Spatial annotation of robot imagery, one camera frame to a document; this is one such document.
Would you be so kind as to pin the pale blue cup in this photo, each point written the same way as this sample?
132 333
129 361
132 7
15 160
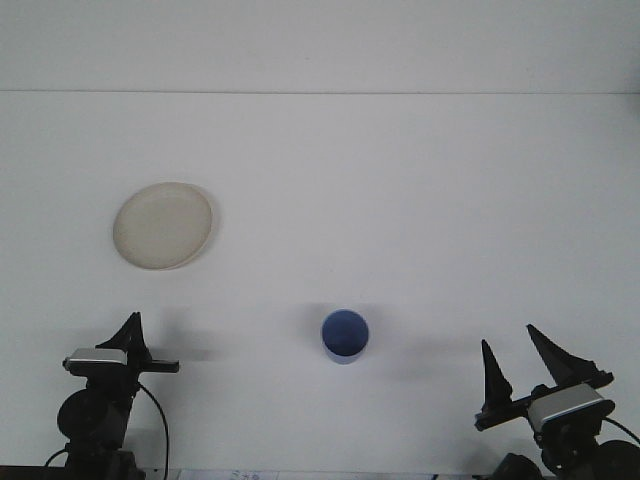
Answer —
345 332

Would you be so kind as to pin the pale round plate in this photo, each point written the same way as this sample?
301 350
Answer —
162 225

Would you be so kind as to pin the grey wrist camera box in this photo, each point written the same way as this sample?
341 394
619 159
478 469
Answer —
95 361
565 407

